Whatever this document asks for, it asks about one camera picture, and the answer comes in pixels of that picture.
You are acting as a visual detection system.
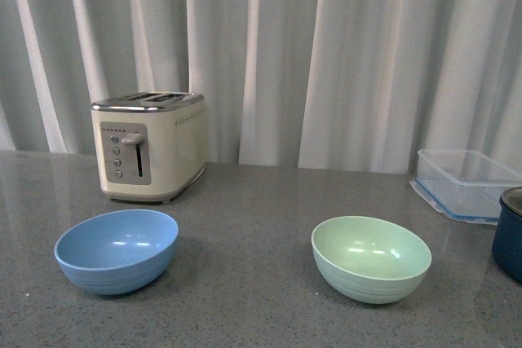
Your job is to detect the green bowl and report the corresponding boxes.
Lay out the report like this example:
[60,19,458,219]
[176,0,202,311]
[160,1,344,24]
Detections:
[311,216,432,304]

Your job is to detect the blue bowl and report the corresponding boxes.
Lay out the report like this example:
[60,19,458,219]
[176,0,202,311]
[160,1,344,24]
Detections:
[54,209,179,295]

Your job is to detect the cream two-slot toaster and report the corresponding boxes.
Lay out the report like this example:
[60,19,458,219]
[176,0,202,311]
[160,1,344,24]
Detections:
[91,91,207,203]

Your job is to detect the white curtain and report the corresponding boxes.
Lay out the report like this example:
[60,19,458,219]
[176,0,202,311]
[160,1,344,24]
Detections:
[1,0,521,174]

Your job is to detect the clear plastic food container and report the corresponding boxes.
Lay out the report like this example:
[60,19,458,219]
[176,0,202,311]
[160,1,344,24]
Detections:
[410,149,521,225]

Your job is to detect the dark blue pot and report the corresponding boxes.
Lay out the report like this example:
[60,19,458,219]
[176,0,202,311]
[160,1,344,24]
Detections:
[492,187,521,283]

